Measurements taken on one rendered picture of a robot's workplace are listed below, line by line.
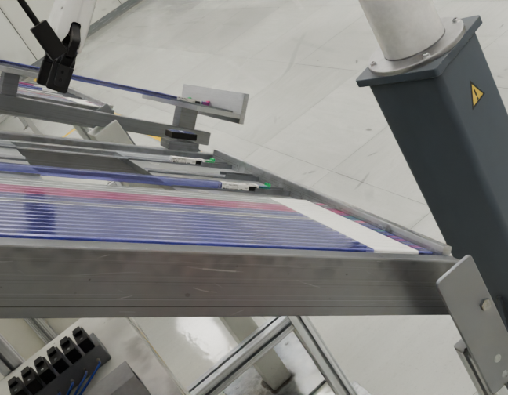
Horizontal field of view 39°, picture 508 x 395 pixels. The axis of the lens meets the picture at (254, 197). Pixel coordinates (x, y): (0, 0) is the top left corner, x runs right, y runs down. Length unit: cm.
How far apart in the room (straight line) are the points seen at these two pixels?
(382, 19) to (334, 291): 73
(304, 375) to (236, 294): 125
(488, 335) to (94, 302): 41
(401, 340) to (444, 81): 75
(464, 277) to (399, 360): 107
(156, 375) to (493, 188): 75
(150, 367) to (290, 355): 89
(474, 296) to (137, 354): 60
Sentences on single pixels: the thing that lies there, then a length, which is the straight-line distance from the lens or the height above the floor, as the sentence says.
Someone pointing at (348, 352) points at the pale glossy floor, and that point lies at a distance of 190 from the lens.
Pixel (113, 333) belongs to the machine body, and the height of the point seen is 62.
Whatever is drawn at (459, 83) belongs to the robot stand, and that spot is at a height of 63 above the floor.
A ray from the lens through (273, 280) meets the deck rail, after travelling 67.
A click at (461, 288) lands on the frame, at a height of 73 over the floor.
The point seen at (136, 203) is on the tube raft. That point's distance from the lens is 80.
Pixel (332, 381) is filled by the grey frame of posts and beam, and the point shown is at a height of 10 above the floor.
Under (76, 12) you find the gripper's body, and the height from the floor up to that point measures 109.
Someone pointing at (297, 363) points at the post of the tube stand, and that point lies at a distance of 194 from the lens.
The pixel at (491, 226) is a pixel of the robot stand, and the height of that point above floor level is 32.
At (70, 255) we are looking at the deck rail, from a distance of 60.
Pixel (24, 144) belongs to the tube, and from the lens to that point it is 118.
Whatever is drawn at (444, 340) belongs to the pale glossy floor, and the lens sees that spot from 180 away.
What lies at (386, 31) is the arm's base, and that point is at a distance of 135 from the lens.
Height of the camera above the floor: 121
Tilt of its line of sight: 25 degrees down
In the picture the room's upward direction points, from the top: 32 degrees counter-clockwise
